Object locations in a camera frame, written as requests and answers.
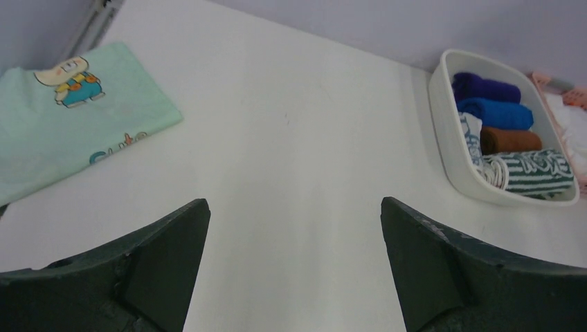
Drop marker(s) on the purple rolled towel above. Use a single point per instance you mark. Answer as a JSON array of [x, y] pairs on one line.
[[467, 85]]

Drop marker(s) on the white cloth in basket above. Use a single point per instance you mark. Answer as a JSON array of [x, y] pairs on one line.
[[571, 125]]

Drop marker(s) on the aluminium frame rail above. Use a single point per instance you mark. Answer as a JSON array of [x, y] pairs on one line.
[[96, 22]]

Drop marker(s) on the white plastic tub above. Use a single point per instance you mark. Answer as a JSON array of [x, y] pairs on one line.
[[450, 137]]

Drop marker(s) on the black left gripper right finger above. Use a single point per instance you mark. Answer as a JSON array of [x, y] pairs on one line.
[[447, 280]]

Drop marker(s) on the pink plastic basket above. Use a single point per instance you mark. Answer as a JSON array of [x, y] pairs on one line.
[[572, 95]]

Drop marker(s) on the blue patterned towel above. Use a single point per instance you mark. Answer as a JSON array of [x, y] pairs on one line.
[[471, 127]]

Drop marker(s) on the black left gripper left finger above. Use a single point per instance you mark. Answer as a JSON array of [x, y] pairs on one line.
[[142, 281]]

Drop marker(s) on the brown rolled towel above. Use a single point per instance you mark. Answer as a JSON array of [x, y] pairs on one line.
[[493, 141]]

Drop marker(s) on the blue rolled towel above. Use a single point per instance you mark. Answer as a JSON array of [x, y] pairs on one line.
[[496, 114]]

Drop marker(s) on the mint green cartoon towel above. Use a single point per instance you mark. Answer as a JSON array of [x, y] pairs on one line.
[[58, 121]]

